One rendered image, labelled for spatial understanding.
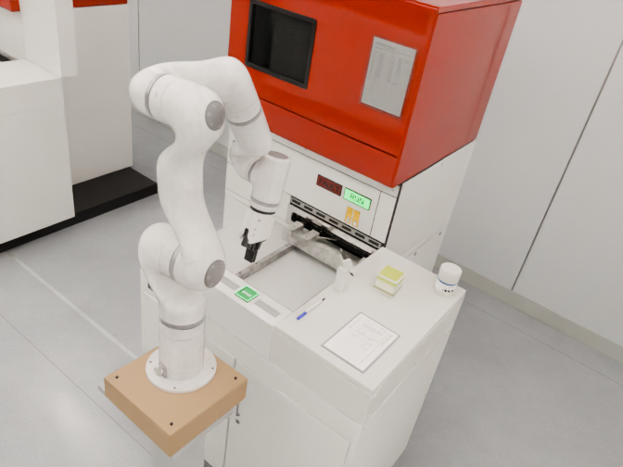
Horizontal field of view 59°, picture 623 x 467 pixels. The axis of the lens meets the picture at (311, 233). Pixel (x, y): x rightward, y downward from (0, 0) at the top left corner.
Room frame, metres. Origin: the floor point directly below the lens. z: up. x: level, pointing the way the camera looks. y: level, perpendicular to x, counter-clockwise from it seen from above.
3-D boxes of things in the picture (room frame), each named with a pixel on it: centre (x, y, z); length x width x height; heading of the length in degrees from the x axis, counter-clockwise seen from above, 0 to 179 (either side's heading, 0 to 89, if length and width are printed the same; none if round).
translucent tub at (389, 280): (1.48, -0.28, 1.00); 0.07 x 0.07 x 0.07; 62
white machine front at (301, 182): (1.96, 0.07, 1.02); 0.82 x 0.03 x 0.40; 58
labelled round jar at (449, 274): (1.53, -0.48, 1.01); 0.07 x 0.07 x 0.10
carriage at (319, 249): (1.77, -0.06, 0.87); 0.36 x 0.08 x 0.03; 58
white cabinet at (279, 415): (1.54, 0.01, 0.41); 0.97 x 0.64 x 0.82; 58
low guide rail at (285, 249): (1.68, 0.16, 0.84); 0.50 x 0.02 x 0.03; 148
